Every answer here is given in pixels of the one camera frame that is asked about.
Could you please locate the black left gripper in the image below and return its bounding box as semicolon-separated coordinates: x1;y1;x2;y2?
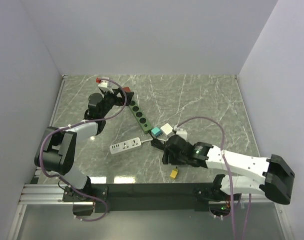
100;87;134;118

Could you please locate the yellow plug adapter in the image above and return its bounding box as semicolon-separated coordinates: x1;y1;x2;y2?
170;166;179;180

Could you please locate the green power strip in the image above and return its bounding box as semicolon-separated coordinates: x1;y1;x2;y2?
129;100;152;134

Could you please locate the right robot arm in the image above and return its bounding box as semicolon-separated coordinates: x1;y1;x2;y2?
164;135;295;205

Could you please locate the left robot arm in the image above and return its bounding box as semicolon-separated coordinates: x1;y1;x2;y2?
34;87;134;201

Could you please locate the red plug adapter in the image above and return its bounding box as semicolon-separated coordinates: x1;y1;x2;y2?
122;86;131;93

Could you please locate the white plug adapter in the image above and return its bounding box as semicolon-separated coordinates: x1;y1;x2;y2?
160;123;173;137

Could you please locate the teal plug adapter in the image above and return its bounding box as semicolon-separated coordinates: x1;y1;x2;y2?
151;127;163;138

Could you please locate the white power strip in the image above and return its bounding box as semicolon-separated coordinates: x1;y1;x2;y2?
109;137;142;155

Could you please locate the black base beam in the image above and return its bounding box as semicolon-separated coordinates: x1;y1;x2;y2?
61;183;242;215

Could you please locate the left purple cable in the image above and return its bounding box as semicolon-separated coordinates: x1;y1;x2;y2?
39;79;129;222

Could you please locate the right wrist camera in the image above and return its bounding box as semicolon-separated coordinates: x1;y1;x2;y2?
173;125;188;140

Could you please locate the black coiled cable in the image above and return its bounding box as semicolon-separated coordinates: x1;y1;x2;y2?
150;137;167;152

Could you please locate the aluminium frame rail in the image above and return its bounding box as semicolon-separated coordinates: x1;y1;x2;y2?
18;182;284;205

